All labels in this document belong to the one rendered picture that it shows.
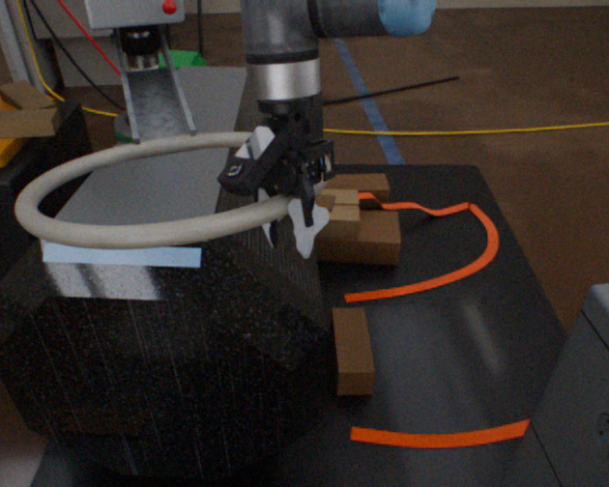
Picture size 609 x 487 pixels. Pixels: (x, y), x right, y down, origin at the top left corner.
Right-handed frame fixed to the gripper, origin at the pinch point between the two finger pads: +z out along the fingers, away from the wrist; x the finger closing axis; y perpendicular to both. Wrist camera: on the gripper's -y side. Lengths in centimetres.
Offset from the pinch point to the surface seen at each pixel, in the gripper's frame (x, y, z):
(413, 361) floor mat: 30, 89, 90
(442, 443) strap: 6, 67, 97
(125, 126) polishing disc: 84, 26, -3
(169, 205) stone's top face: 49, 14, 9
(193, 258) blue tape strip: 33.7, 7.4, 14.9
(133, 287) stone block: 41.2, -2.8, 19.3
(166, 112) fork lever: 53, 20, -10
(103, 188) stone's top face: 66, 8, 6
